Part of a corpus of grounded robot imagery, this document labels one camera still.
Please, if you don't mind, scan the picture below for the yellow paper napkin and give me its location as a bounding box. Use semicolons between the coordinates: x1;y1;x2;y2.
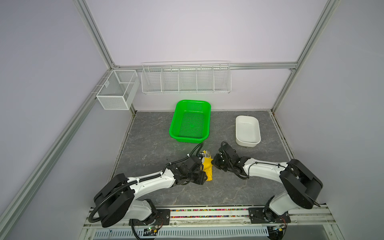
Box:
202;150;213;182

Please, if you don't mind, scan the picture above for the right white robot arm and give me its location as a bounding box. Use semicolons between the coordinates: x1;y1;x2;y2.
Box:
212;141;323;223

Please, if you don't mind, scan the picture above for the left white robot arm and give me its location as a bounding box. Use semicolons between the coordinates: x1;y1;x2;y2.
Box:
88;154;208;228

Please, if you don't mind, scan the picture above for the white plastic tray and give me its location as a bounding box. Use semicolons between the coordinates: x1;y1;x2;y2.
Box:
236;116;261;148

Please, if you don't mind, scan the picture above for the green plastic basket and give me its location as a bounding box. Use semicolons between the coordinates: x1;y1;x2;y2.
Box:
169;100;212;144

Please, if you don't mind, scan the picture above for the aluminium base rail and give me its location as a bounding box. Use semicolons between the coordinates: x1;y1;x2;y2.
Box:
79;205;344;240

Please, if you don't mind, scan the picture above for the white wire wall rack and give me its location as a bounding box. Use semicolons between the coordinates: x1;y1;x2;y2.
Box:
141;61;232;94

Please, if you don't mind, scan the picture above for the white mesh wall box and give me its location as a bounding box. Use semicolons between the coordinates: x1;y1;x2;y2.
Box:
97;70;140;111

